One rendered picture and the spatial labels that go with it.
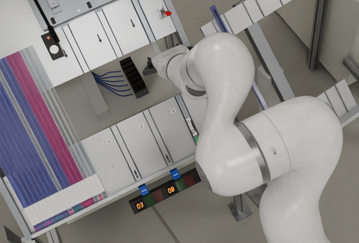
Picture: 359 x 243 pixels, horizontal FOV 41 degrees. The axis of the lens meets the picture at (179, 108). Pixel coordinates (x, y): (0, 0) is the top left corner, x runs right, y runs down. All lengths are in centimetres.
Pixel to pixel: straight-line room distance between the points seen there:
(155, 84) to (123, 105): 15
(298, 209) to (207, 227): 143
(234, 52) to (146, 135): 81
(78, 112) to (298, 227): 120
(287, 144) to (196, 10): 227
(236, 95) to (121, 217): 163
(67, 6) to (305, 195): 90
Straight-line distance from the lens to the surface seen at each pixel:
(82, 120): 183
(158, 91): 182
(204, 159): 70
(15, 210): 155
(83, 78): 188
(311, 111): 73
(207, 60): 76
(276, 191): 81
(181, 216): 224
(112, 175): 153
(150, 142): 152
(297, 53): 268
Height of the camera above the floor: 208
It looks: 56 degrees down
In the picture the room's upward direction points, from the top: 15 degrees counter-clockwise
